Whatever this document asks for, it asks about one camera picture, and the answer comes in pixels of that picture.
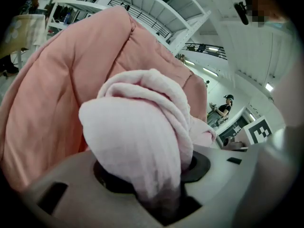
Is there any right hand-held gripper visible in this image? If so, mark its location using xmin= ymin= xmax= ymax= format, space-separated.
xmin=223 ymin=116 xmax=273 ymax=152

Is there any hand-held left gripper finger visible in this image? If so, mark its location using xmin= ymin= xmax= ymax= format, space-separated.
xmin=181 ymin=195 xmax=202 ymax=223

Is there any pink cloth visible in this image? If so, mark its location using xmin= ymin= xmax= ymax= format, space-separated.
xmin=78 ymin=68 xmax=217 ymax=213

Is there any pink upholstered lounge chair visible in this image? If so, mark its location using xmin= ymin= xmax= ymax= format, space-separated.
xmin=0 ymin=5 xmax=209 ymax=194

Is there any dark glass window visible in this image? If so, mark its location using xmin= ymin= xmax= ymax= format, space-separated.
xmin=218 ymin=114 xmax=250 ymax=142

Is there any black metal railing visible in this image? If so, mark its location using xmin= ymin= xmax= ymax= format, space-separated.
xmin=181 ymin=43 xmax=228 ymax=60

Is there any person's head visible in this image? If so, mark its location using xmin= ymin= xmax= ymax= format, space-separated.
xmin=247 ymin=0 xmax=293 ymax=28

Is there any white metal shelving unit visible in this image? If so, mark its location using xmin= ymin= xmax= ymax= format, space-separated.
xmin=46 ymin=0 xmax=212 ymax=56

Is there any table with floral checked cloth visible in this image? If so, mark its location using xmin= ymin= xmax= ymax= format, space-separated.
xmin=0 ymin=14 xmax=48 ymax=61

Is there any black head-worn camera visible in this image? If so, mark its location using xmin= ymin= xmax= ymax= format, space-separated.
xmin=234 ymin=1 xmax=249 ymax=25

